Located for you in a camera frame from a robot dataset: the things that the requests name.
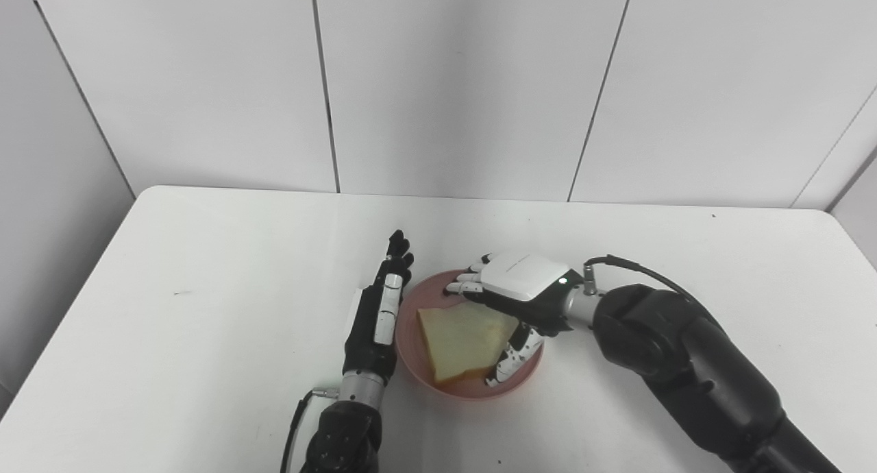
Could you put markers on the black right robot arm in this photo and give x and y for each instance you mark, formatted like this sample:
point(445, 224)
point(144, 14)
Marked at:
point(685, 363)

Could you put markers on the pink round plate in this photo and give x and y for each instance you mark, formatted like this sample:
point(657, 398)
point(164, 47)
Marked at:
point(411, 308)

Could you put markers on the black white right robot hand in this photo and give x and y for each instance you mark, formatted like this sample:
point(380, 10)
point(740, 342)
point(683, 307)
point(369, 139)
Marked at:
point(524, 281)

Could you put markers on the slice of white bread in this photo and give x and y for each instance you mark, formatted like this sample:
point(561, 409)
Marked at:
point(462, 339)

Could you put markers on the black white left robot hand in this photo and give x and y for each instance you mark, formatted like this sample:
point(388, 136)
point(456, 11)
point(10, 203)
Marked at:
point(370, 339)

